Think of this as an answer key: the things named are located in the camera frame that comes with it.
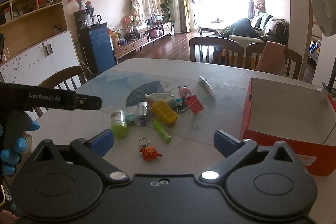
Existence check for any white wood wall cabinet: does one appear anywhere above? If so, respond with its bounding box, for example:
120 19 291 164
1 0 79 85

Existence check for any green lid spice jar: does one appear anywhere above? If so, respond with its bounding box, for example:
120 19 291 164
110 110 128 139

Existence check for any floral cloth on rack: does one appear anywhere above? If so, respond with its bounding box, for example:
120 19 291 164
130 0 162 27

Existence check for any correction tape dispenser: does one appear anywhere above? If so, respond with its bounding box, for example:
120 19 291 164
145 93 174 106

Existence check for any silver cap clear bottle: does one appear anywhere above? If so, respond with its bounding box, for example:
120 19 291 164
135 102 148 127

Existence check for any red cardboard box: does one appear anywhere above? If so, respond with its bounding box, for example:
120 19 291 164
240 78 335 176

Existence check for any wooden tv console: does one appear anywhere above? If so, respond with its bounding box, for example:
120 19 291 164
114 22 174 60

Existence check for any wooden chair with pink cloth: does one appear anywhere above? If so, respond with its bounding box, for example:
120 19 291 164
245 42 302 80

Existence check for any blue water dispenser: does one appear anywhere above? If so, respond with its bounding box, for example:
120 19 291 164
77 23 117 75

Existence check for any yellow rectangular box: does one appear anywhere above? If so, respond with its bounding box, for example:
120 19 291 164
151 100 178 127

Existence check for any left blue gloved hand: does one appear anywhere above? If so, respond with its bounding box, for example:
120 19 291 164
1 120 40 176

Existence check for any sofa with clothes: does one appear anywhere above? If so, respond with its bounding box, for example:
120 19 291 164
220 12 289 48

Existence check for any orange fish keychain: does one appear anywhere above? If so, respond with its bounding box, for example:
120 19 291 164
138 137 162 161

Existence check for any dark wooden chair centre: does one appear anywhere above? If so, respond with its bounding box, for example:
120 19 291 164
189 36 244 68

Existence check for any white green glue pen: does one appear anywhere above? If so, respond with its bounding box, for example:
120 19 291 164
198 76 216 98

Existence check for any wooden chair at left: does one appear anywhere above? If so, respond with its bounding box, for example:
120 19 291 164
33 65 87 118

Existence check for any red binder clip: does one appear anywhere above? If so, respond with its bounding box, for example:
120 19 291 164
185 94 204 115

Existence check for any teal egg shaped toy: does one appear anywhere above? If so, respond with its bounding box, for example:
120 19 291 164
125 113 135 125

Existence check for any white desk lamp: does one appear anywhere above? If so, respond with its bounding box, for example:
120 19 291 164
311 0 335 92

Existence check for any pink pig figurine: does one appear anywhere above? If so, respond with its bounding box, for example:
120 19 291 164
177 85 194 101

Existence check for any white standing air conditioner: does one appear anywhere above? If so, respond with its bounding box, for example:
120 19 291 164
169 0 181 34

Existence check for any pink cloth on chair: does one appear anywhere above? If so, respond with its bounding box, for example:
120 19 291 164
256 42 286 76

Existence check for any blue white rabbit keychain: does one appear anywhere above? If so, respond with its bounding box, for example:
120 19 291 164
174 98 183 111

